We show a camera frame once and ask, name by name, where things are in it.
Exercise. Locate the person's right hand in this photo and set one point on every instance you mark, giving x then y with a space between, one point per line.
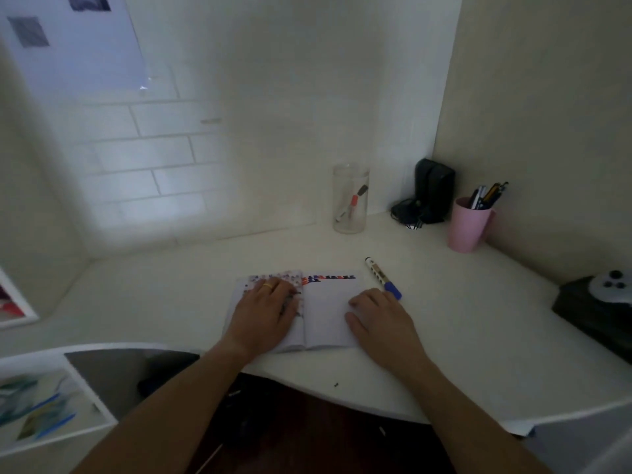
387 330

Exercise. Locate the person's left hand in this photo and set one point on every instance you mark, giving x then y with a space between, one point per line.
259 320

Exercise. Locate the person's right thumb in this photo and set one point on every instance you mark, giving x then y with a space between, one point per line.
354 323

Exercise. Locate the person's left thumb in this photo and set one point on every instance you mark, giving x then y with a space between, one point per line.
295 307

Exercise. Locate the person's left little finger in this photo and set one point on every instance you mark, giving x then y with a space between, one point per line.
252 292

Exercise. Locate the person's left middle finger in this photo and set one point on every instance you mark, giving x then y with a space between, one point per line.
281 285

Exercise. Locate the white notebook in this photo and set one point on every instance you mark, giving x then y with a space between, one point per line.
323 315

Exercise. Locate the person's left forearm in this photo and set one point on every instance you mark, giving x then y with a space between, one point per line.
168 414

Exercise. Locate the person's right forearm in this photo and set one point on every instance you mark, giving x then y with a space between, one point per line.
469 424

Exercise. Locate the white marker with blue cap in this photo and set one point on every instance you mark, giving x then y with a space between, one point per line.
377 273

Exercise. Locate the white marker with red band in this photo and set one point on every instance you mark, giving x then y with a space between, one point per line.
351 202

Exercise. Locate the clear glass jar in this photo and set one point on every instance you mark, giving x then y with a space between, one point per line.
350 199

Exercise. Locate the pink plastic cup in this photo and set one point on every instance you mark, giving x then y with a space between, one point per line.
468 227

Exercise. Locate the black speaker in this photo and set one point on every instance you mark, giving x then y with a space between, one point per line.
434 190

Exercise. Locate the bunch of pens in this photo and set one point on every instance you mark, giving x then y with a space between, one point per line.
486 194

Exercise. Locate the painting with blue strokes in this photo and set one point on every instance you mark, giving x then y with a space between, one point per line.
44 407

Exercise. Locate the black box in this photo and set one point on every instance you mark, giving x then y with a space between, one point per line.
592 320

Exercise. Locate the white framed picture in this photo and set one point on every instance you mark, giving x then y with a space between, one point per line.
12 303

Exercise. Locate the white game controller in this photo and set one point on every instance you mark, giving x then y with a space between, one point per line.
612 287

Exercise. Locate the white wall poster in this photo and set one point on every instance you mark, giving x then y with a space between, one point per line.
84 49

